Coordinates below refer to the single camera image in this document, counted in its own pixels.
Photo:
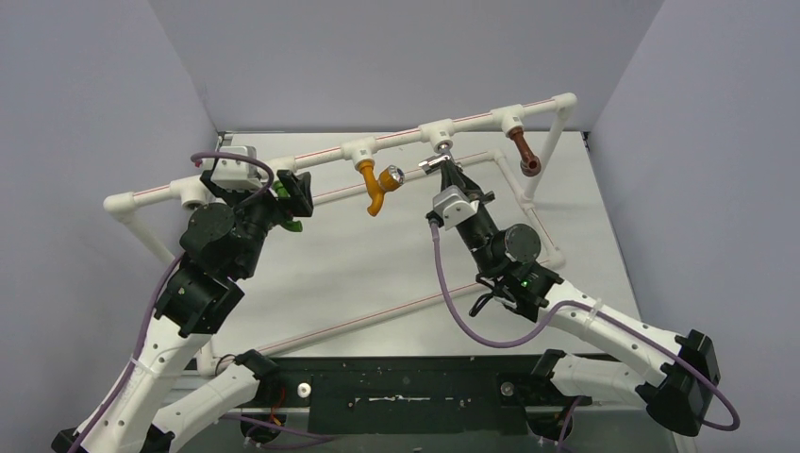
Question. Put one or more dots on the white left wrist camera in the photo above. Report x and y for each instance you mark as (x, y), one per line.
(231, 174)

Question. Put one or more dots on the green plastic faucet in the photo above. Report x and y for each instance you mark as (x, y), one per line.
(288, 223)

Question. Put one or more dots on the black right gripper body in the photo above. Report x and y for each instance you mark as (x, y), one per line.
(479, 227)

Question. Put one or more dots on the brown plastic faucet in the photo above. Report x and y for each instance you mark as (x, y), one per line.
(530, 163)

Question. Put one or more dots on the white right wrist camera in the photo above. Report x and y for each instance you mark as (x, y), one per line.
(452, 207)

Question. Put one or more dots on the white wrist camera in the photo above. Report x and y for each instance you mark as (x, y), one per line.
(452, 207)
(231, 174)

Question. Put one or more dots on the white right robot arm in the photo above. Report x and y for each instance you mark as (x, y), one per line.
(673, 377)

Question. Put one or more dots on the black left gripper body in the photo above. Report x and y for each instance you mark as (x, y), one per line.
(257, 217)

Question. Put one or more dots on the orange plastic faucet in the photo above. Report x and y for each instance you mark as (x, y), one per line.
(377, 186)

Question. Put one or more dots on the chrome metal faucet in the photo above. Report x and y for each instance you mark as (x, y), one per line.
(442, 153)

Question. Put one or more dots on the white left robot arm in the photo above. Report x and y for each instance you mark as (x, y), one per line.
(199, 289)

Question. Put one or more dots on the white pvc pipe frame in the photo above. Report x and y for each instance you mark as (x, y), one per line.
(351, 284)

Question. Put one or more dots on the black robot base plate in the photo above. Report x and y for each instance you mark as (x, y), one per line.
(409, 395)

